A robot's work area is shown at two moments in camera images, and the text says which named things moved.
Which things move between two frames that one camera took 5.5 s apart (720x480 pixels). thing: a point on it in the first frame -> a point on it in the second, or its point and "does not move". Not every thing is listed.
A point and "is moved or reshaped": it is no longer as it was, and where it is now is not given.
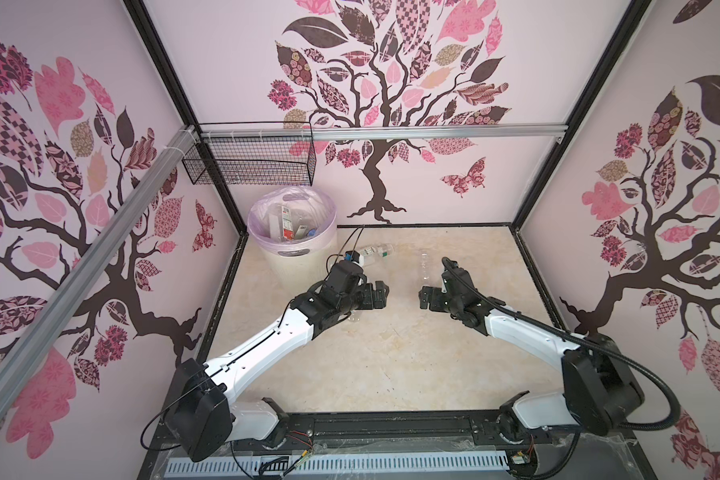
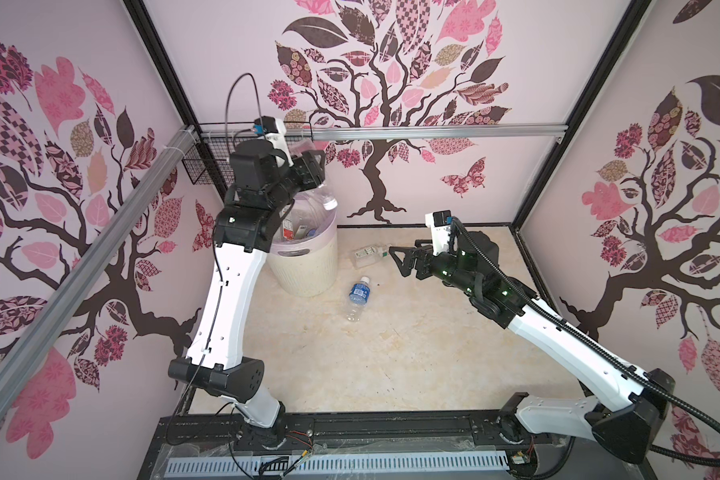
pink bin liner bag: [292, 220] does not move
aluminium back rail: [210, 133] does not move
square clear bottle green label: [376, 252] does not move
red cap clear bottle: [287, 231] does not move
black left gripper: [380, 295] -> [312, 173]
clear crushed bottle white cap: [424, 263] is moved or reshaped
